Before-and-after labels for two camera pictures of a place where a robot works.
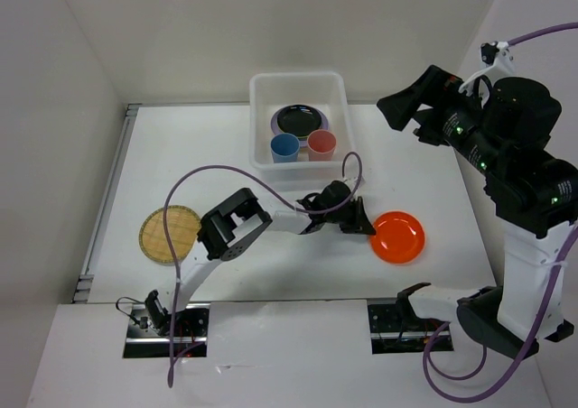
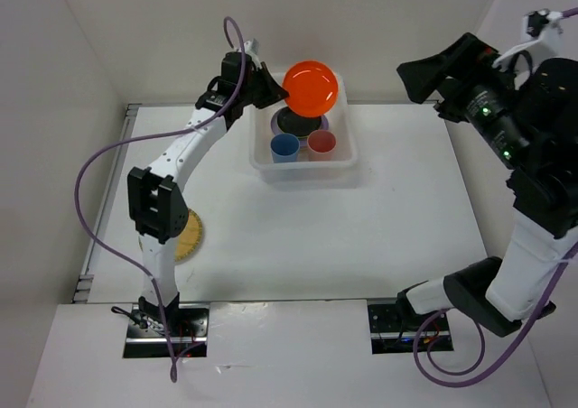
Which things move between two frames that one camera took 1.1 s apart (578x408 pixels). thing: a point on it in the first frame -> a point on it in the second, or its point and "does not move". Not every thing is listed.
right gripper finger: [437, 88] -> [462, 62]
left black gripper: [358, 223] -> [275, 91]
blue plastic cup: [284, 148] does not move
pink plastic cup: [321, 144] does not move
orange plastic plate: [399, 237] -> [312, 88]
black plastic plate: [298, 119] does not move
